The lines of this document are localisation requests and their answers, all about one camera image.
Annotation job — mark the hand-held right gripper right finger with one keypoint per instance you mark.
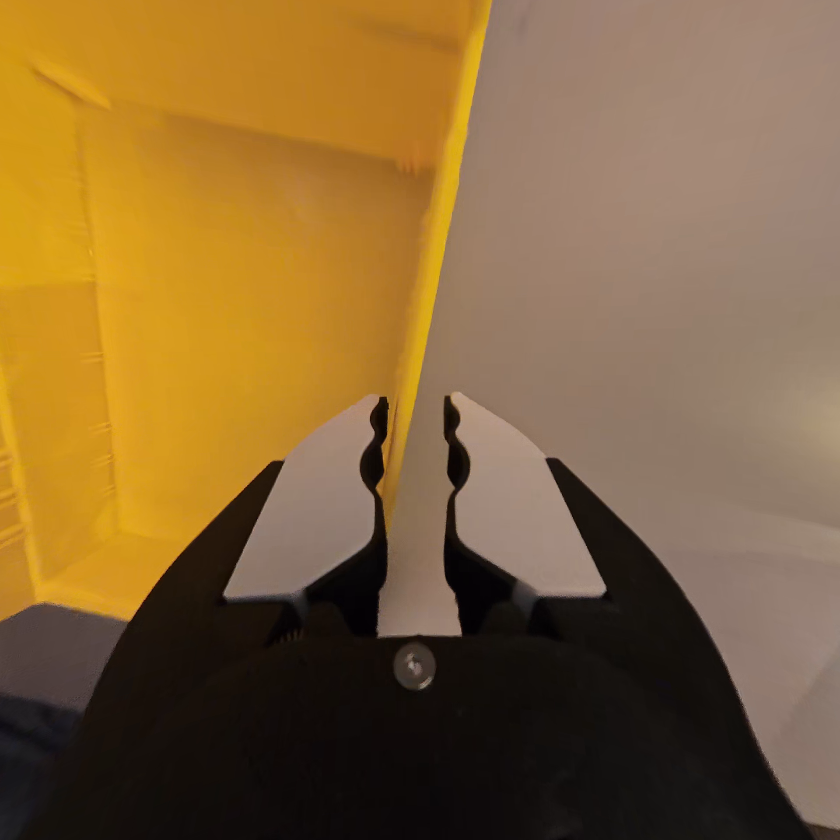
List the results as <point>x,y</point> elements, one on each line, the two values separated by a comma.
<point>518,525</point>

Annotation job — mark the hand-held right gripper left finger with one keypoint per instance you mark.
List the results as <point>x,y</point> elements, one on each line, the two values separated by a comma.
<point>308,525</point>

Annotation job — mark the yellow plastic bin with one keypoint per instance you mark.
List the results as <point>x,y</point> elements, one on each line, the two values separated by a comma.
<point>229,262</point>

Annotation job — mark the person's dark clothing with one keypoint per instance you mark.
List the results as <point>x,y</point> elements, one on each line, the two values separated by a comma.
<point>33,768</point>

